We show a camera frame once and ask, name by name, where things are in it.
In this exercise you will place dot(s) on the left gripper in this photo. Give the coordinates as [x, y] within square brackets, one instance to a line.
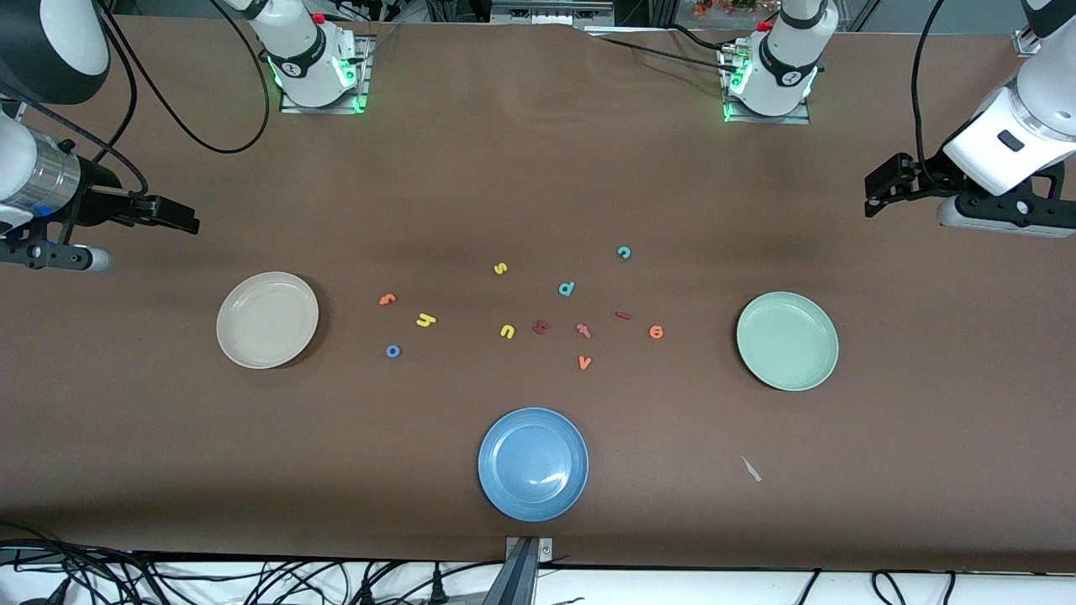
[923, 179]

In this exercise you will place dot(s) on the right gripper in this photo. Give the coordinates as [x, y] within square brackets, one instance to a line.
[97, 198]

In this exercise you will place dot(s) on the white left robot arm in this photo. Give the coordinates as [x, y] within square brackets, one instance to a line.
[786, 59]

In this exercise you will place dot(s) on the beige brown plate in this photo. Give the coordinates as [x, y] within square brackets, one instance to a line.
[267, 323]

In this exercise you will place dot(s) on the green plate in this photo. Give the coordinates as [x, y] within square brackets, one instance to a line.
[788, 353]

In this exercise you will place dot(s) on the orange flower decoration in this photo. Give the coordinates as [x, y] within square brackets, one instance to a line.
[723, 7]

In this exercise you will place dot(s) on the small grey paper scrap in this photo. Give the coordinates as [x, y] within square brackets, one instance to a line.
[751, 470]

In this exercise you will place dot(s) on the brown paper table cover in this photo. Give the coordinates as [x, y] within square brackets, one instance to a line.
[538, 168]

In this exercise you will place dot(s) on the dark red foam letter k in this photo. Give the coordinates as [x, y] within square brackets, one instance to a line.
[540, 328]

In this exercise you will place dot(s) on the silver equipment box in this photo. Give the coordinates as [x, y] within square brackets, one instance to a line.
[546, 13]

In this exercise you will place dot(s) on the blue plate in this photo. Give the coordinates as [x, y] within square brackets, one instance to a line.
[533, 466]

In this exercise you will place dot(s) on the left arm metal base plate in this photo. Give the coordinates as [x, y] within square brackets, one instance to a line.
[773, 119]

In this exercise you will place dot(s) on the aluminium frame post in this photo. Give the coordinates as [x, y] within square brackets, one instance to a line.
[1027, 44]

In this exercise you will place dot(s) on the silver mounting bracket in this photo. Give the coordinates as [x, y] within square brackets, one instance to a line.
[545, 550]

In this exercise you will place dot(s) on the grey camera pole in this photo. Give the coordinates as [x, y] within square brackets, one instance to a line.
[517, 584]

